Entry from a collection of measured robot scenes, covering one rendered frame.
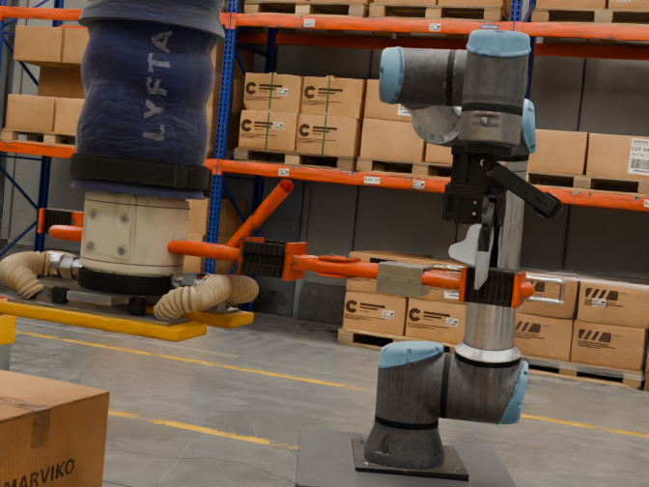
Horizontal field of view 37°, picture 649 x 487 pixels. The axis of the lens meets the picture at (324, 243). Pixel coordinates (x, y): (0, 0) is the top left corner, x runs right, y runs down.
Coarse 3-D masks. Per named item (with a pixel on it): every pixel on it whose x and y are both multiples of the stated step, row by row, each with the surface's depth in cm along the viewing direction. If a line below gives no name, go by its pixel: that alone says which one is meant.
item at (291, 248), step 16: (240, 240) 150; (256, 240) 154; (240, 256) 150; (256, 256) 149; (272, 256) 148; (288, 256) 147; (240, 272) 149; (256, 272) 148; (272, 272) 147; (288, 272) 148; (304, 272) 155
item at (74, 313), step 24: (0, 312) 152; (24, 312) 150; (48, 312) 149; (72, 312) 148; (96, 312) 148; (120, 312) 150; (144, 312) 149; (144, 336) 144; (168, 336) 143; (192, 336) 147
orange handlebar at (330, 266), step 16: (80, 240) 161; (208, 256) 153; (224, 256) 152; (304, 256) 149; (320, 256) 147; (336, 256) 149; (320, 272) 147; (336, 272) 146; (352, 272) 145; (368, 272) 144; (432, 272) 142; (448, 272) 145; (448, 288) 141; (528, 288) 138
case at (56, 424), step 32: (0, 384) 180; (32, 384) 183; (64, 384) 186; (0, 416) 157; (32, 416) 163; (64, 416) 171; (96, 416) 180; (0, 448) 156; (32, 448) 164; (64, 448) 172; (96, 448) 182; (0, 480) 157; (32, 480) 164; (64, 480) 173; (96, 480) 183
